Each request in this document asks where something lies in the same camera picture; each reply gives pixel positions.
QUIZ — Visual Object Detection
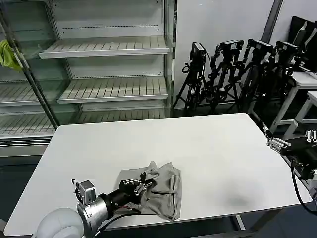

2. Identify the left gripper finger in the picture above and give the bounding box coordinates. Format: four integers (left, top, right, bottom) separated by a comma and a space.
123, 171, 147, 186
135, 180, 157, 197

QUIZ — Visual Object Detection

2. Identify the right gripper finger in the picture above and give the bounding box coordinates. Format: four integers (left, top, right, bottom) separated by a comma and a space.
305, 129, 317, 143
262, 125, 288, 151

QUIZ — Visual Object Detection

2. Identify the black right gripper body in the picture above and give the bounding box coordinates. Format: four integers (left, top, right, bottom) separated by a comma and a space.
283, 137, 317, 179

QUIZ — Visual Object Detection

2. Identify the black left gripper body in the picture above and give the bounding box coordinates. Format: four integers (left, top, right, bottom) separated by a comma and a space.
103, 178, 142, 221

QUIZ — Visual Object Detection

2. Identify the grey printed T-shirt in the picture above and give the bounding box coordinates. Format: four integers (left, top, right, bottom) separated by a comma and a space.
118, 160, 183, 222

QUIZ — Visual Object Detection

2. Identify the white desk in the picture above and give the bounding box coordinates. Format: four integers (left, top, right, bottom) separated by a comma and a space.
284, 90, 317, 139
266, 71, 317, 136

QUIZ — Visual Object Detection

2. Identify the black monitor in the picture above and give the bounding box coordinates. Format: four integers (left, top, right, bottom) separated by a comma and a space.
289, 15, 317, 74

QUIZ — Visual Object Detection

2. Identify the slanted metal rack pole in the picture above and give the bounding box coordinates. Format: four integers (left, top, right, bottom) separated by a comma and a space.
0, 9, 61, 127

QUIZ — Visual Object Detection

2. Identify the white empty shelf unit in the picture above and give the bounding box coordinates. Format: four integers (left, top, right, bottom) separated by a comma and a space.
38, 0, 178, 124

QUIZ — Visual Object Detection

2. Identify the glass-sided empty shelf unit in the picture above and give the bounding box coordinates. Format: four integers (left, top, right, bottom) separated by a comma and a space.
0, 0, 82, 159

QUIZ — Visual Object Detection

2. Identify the yellow-green cloth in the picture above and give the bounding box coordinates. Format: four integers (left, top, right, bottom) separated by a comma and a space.
0, 39, 23, 73

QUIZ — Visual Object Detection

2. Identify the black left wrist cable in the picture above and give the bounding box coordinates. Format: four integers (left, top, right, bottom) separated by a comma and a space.
95, 203, 142, 237

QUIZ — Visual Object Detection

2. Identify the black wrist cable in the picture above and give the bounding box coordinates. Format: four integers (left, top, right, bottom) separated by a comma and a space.
95, 203, 142, 237
290, 158, 317, 214

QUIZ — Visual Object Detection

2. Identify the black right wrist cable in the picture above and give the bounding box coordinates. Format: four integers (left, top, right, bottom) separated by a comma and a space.
290, 158, 317, 214

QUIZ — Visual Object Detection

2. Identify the black tripod with camera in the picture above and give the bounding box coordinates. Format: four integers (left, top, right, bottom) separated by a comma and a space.
236, 38, 277, 124
271, 40, 306, 117
204, 39, 245, 115
172, 41, 211, 117

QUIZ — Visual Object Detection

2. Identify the grey table leg frame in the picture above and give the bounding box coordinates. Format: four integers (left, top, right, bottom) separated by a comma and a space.
232, 214, 249, 232

